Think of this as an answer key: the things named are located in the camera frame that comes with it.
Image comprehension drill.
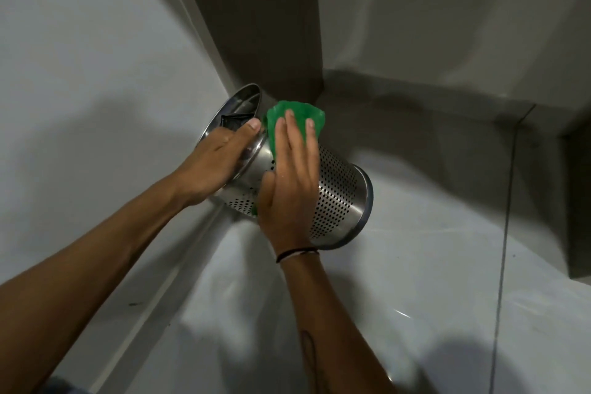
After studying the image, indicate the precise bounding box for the person's right hand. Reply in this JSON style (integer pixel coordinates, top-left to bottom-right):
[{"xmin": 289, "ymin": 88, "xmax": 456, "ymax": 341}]
[{"xmin": 257, "ymin": 110, "xmax": 320, "ymax": 257}]

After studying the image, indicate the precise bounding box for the person's left hand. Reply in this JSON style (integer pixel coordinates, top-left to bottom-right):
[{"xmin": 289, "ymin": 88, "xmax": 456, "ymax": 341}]
[{"xmin": 172, "ymin": 119, "xmax": 262, "ymax": 208}]

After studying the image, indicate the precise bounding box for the green cleaning cloth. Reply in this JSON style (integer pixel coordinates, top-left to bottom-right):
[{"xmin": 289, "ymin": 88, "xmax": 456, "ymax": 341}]
[{"xmin": 252, "ymin": 101, "xmax": 326, "ymax": 216}]

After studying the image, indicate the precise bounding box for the perforated stainless steel bin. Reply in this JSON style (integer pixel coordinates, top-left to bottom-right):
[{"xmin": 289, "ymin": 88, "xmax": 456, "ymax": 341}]
[{"xmin": 196, "ymin": 83, "xmax": 374, "ymax": 251}]

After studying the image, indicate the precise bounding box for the person's right forearm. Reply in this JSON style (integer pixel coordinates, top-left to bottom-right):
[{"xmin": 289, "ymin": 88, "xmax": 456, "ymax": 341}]
[{"xmin": 279, "ymin": 251, "xmax": 398, "ymax": 394}]

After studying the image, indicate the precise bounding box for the person's left forearm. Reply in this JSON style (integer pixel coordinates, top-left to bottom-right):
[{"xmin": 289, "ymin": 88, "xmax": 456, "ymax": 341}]
[{"xmin": 0, "ymin": 172, "xmax": 197, "ymax": 394}]

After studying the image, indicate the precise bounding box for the black bin liner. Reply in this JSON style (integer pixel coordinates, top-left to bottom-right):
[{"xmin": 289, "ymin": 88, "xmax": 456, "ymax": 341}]
[{"xmin": 221, "ymin": 103, "xmax": 259, "ymax": 132}]

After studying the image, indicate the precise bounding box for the black wrist band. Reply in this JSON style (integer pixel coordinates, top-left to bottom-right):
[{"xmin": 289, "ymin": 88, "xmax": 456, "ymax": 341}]
[{"xmin": 276, "ymin": 248, "xmax": 320, "ymax": 264}]

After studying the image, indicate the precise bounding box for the brown wooden door frame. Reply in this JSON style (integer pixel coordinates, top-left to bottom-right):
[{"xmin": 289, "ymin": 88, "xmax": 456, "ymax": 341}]
[{"xmin": 155, "ymin": 0, "xmax": 324, "ymax": 106}]

